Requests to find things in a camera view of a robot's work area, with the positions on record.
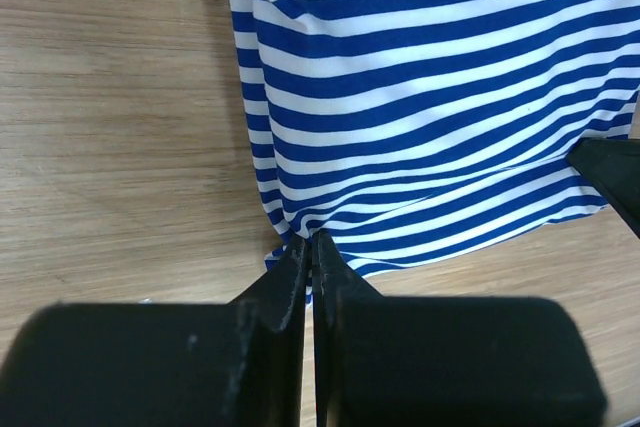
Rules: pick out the blue white striped tank top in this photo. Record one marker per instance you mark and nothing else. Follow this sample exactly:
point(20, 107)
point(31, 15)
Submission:
point(414, 131)

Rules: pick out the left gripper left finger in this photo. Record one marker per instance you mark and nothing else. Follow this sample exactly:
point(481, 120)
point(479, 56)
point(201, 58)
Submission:
point(159, 364)

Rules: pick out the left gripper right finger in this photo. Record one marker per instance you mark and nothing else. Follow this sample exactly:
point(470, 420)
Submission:
point(444, 360)

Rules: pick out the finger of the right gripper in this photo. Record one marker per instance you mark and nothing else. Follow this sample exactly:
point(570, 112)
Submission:
point(612, 168)

